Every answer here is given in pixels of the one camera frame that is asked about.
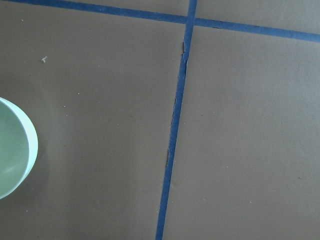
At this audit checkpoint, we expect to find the green bowl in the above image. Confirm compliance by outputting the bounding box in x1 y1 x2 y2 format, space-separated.
0 98 39 199

